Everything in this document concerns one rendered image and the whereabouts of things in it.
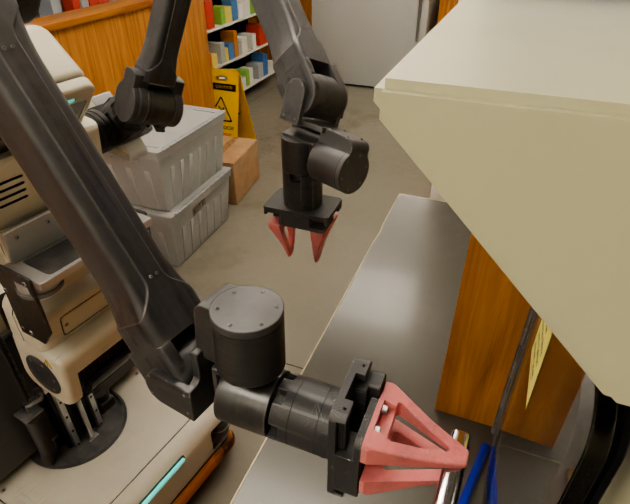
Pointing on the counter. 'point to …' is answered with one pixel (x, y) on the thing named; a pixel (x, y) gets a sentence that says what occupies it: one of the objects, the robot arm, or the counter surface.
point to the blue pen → (474, 474)
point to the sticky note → (538, 355)
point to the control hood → (546, 162)
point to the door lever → (448, 489)
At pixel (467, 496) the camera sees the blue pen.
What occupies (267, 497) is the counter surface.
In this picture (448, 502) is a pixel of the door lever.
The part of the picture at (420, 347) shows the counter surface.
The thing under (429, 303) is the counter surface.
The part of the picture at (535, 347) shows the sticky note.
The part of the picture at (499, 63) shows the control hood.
